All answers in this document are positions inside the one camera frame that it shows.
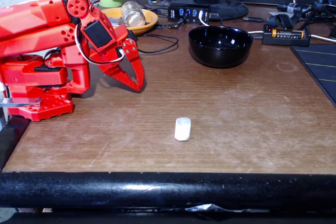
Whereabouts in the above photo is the white usb cable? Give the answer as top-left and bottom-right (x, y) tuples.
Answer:
(198, 10), (264, 36)

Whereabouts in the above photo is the metal clamp bar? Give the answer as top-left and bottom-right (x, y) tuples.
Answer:
(0, 97), (43, 108)

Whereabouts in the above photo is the black padded table edge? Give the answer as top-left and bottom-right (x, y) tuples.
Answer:
(0, 171), (336, 209)

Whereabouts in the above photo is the black usb hub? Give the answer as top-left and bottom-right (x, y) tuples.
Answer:
(167, 3), (211, 25)

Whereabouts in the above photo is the black audio plug cable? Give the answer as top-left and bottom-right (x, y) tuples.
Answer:
(232, 16), (267, 23)

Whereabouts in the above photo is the black battery charger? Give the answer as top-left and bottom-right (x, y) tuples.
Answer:
(261, 24), (312, 47)

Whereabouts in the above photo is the black strap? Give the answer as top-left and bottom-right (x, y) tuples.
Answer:
(266, 13), (296, 30)

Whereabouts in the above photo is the black short usb cable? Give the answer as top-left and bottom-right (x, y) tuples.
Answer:
(156, 11), (190, 29)

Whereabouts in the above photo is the clear glass jar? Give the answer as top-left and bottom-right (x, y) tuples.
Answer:
(121, 1), (146, 28)

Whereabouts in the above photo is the black mat with yellow lines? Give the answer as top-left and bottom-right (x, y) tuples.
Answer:
(290, 43), (336, 107)

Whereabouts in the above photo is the black flashlight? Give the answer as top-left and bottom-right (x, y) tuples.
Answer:
(277, 1), (316, 15)

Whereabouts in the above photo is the black tripod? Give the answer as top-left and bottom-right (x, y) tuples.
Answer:
(298, 0), (336, 31)

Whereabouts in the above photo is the yellow black battery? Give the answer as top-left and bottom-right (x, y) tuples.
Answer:
(271, 29), (305, 39)

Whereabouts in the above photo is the white eraser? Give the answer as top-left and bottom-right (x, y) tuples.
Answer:
(174, 116), (192, 142)

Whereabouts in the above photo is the yellow dish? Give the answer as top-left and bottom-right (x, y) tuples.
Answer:
(101, 7), (159, 36)

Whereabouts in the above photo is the white servo wire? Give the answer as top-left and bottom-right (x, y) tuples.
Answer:
(75, 0), (125, 65)

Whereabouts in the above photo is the black glossy bowl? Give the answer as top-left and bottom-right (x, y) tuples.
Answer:
(188, 25), (254, 69)

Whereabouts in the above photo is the silver metal piece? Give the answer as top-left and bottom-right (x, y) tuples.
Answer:
(107, 17), (124, 27)

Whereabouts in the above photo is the small black gripper camera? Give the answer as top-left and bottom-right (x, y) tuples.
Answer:
(127, 30), (139, 43)

